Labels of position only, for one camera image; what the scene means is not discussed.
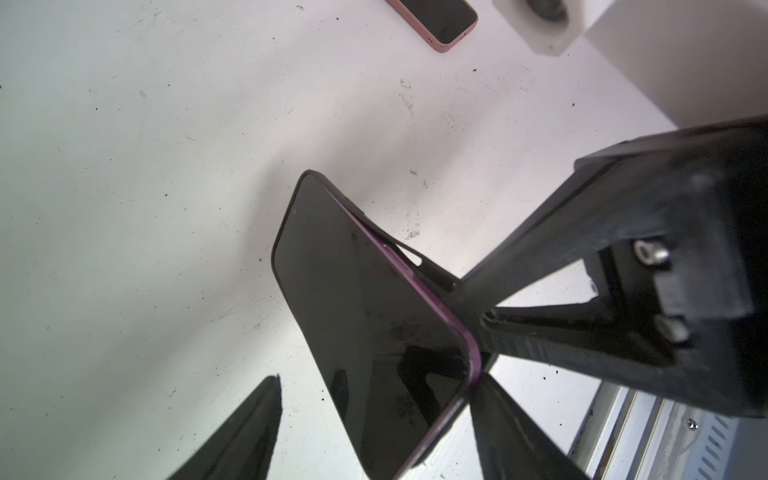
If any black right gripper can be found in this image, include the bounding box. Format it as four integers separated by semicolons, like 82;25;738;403
449;116;767;417

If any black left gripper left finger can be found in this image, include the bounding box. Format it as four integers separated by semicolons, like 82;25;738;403
170;376;282;480

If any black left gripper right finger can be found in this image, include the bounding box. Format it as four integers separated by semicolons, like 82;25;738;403
470;373;586;480

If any aluminium rail front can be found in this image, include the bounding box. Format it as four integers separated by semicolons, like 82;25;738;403
568;382;767;479

